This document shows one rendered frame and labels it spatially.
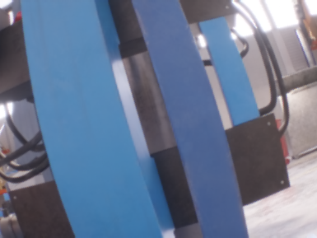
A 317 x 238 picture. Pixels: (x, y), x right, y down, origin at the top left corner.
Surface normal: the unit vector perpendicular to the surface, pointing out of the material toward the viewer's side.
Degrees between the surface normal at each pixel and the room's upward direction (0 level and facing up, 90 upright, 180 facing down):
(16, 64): 90
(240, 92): 90
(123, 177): 90
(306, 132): 90
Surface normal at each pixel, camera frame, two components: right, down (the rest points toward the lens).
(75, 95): -0.15, -0.09
